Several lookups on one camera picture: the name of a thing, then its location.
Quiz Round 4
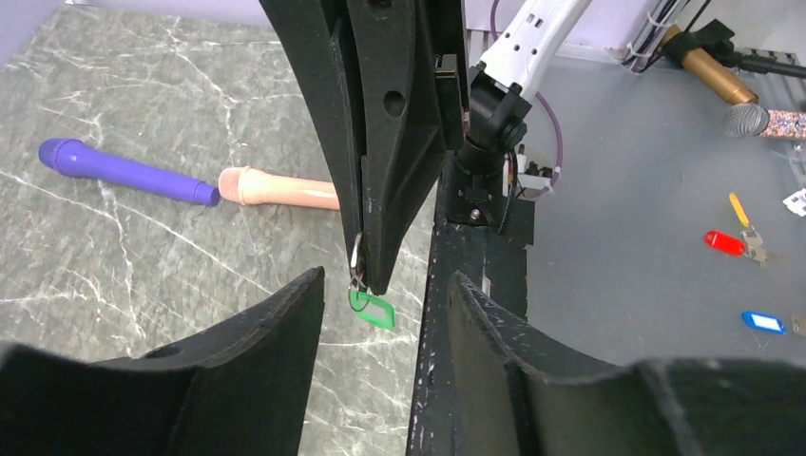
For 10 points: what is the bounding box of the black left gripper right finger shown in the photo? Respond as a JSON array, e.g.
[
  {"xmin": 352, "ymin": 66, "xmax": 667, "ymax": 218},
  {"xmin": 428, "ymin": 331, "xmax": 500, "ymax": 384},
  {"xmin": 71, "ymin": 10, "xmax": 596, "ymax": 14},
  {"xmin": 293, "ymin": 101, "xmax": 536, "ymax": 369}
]
[{"xmin": 447, "ymin": 272, "xmax": 806, "ymax": 456}]

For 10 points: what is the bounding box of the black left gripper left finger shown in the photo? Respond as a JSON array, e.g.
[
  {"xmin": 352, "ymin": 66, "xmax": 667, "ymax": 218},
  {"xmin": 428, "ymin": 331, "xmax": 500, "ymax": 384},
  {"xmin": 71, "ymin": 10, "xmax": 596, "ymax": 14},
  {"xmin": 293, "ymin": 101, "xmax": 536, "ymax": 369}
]
[{"xmin": 1, "ymin": 267, "xmax": 325, "ymax": 455}]

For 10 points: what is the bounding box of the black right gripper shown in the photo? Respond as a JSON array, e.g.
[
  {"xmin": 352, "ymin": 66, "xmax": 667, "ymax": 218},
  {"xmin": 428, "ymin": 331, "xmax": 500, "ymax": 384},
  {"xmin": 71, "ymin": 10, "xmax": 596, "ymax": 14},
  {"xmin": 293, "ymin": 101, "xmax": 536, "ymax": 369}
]
[{"xmin": 260, "ymin": 0, "xmax": 468, "ymax": 295}]

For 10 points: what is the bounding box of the green key tag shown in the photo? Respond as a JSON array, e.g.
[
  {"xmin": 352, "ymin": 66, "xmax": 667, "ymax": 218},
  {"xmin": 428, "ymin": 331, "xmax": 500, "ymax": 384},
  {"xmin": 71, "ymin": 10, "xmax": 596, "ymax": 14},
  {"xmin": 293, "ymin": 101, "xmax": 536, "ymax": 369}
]
[{"xmin": 348, "ymin": 289, "xmax": 395, "ymax": 330}]

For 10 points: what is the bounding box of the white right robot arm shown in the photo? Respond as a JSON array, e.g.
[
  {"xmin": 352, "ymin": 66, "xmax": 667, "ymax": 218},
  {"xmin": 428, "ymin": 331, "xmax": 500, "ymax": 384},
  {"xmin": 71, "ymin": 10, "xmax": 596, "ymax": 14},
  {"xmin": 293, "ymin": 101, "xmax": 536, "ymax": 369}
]
[{"xmin": 261, "ymin": 1, "xmax": 587, "ymax": 295}]

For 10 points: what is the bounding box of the beige toy microphone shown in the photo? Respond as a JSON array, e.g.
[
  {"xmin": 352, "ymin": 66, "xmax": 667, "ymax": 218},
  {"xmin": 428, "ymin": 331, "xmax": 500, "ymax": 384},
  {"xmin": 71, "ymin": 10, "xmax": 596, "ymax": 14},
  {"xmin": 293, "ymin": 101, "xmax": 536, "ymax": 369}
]
[{"xmin": 218, "ymin": 166, "xmax": 340, "ymax": 211}]

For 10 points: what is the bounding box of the red key tag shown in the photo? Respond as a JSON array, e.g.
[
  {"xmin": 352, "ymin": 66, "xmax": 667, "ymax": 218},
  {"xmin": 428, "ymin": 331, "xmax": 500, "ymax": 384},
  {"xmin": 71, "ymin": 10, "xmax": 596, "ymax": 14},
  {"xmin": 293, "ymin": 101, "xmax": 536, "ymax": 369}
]
[{"xmin": 703, "ymin": 230, "xmax": 746, "ymax": 257}]

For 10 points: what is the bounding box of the blue key tag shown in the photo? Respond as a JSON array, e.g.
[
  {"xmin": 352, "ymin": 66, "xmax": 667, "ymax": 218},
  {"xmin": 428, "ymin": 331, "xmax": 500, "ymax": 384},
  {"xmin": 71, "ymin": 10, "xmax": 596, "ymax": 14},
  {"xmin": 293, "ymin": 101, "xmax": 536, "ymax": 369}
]
[{"xmin": 741, "ymin": 311, "xmax": 786, "ymax": 334}]

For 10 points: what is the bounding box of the purple toy microphone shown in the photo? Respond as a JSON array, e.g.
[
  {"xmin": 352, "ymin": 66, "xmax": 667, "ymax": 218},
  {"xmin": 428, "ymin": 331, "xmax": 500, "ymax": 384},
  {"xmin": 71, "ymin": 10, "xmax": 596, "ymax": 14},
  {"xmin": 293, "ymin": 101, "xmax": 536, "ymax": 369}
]
[{"xmin": 38, "ymin": 138, "xmax": 221, "ymax": 206}]

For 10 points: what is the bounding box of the yellow key tag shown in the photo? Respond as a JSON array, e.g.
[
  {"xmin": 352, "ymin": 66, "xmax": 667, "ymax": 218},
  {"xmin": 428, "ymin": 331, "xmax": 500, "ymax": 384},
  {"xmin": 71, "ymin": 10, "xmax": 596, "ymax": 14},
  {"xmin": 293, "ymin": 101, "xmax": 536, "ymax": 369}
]
[{"xmin": 729, "ymin": 192, "xmax": 751, "ymax": 228}]

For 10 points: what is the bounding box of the gold microphone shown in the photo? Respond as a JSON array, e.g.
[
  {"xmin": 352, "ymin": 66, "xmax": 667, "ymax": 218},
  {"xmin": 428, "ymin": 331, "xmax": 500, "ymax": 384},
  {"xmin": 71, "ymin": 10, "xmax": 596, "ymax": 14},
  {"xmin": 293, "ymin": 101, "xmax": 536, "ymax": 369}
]
[{"xmin": 659, "ymin": 24, "xmax": 806, "ymax": 139}]

